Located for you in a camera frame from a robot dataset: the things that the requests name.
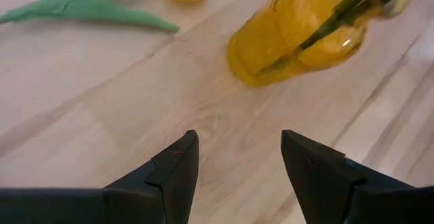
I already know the yellow glass vase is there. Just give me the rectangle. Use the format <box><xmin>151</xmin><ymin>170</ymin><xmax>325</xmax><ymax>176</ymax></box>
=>
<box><xmin>226</xmin><ymin>0</ymin><xmax>413</xmax><ymax>88</ymax></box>

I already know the yellow artificial tulip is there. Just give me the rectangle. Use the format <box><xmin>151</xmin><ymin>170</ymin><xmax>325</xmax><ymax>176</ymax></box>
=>
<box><xmin>0</xmin><ymin>0</ymin><xmax>221</xmax><ymax>33</ymax></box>

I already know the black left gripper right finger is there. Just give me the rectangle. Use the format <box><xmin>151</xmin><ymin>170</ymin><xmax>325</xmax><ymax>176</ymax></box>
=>
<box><xmin>280</xmin><ymin>129</ymin><xmax>434</xmax><ymax>224</ymax></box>

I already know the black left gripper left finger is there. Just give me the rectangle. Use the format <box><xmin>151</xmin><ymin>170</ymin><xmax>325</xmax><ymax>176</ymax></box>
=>
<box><xmin>0</xmin><ymin>129</ymin><xmax>200</xmax><ymax>224</ymax></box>

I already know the blue artificial flower bunch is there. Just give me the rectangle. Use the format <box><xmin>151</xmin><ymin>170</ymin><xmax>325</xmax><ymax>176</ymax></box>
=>
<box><xmin>260</xmin><ymin>0</ymin><xmax>431</xmax><ymax>74</ymax></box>

